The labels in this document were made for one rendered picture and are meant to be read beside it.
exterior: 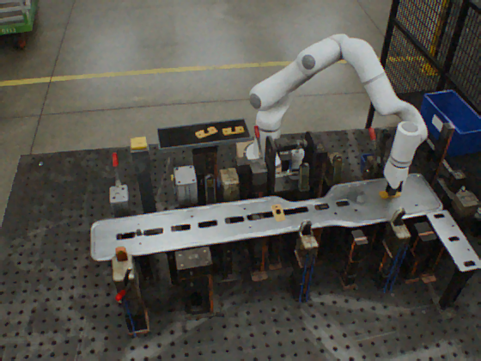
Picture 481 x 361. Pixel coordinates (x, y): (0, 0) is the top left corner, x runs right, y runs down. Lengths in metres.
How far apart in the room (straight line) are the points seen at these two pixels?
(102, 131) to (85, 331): 2.28
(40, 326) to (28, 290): 0.19
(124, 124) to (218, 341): 2.49
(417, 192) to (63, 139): 2.79
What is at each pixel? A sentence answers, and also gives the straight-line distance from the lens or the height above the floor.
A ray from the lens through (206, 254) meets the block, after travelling 1.74.
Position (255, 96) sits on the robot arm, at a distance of 2.15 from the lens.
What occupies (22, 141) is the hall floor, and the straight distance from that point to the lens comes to 4.15.
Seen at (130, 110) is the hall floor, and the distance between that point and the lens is 4.21.
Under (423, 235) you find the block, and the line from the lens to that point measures 1.99.
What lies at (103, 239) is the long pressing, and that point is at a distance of 1.88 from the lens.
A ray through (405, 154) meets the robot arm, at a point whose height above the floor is 1.26.
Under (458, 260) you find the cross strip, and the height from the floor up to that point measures 1.00.
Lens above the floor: 2.40
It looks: 44 degrees down
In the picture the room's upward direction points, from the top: 2 degrees clockwise
